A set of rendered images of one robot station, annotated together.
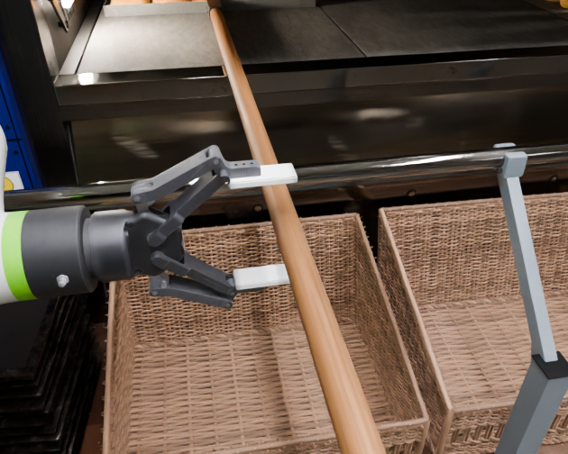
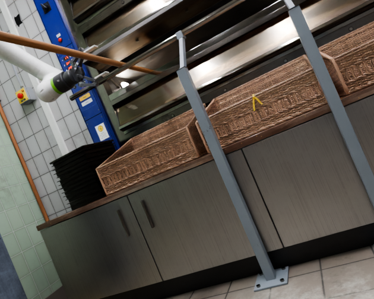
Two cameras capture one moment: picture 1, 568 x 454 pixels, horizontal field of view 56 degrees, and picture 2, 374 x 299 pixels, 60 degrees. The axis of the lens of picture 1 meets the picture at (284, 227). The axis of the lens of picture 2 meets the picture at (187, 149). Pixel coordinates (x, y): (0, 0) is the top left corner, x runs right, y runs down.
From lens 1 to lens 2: 1.52 m
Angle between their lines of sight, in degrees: 46
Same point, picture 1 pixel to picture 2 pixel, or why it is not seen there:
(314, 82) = (171, 64)
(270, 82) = (158, 70)
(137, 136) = (132, 104)
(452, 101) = (222, 51)
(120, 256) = (67, 73)
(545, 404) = (183, 82)
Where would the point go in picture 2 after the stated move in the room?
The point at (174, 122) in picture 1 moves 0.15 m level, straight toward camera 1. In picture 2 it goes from (140, 96) to (130, 95)
